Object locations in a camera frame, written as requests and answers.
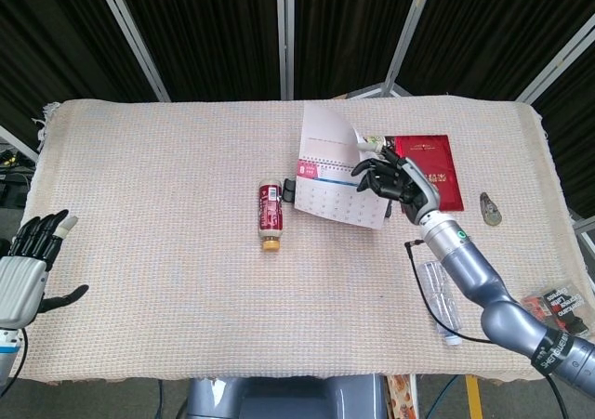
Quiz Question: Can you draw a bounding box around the black thin cable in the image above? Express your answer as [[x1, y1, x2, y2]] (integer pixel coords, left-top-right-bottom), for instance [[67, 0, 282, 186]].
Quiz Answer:
[[0, 326, 30, 392]]

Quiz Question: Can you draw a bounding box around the black folding screen white frame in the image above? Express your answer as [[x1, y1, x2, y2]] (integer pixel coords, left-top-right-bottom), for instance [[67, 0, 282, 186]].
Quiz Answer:
[[0, 0, 595, 216]]

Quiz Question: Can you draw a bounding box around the beige woven tablecloth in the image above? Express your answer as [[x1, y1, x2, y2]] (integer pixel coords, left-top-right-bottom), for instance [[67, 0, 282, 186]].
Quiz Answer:
[[25, 96, 588, 386]]

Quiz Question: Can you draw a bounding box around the orange patterned box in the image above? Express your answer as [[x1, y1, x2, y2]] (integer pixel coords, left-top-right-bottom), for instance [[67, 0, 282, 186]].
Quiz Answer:
[[388, 374, 418, 419]]

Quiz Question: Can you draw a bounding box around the red label coffee bottle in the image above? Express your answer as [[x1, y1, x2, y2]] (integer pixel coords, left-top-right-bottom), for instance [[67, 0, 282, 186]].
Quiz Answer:
[[257, 180, 284, 253]]

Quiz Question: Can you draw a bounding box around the grey correction tape dispenser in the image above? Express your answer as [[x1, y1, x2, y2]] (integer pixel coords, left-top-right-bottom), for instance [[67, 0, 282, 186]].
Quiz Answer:
[[479, 190, 505, 229]]

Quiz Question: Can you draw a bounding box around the clear plastic bottle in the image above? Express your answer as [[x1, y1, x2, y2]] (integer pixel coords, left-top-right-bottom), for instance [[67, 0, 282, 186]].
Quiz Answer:
[[420, 259, 464, 347]]

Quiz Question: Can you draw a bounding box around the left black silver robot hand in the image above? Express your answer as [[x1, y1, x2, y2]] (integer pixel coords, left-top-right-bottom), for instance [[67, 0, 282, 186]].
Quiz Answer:
[[0, 208, 89, 331]]

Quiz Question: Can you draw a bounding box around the red base desk calendar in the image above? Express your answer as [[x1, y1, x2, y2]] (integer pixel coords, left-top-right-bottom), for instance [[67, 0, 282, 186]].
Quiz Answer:
[[294, 102, 390, 231]]

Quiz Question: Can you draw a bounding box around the grey robot torso base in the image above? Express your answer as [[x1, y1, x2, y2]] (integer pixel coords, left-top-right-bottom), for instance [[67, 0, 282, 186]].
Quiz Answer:
[[178, 375, 390, 419]]

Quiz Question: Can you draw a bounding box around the black printed coffee packet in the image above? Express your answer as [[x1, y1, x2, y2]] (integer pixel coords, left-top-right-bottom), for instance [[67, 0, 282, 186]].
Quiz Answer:
[[520, 284, 591, 337]]

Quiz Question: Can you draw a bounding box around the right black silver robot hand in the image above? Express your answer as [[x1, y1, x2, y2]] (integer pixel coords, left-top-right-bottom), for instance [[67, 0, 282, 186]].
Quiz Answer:
[[351, 139, 442, 228]]

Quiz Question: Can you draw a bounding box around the red booklet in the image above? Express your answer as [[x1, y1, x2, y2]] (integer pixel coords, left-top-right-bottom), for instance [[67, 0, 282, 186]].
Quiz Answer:
[[385, 134, 466, 214]]

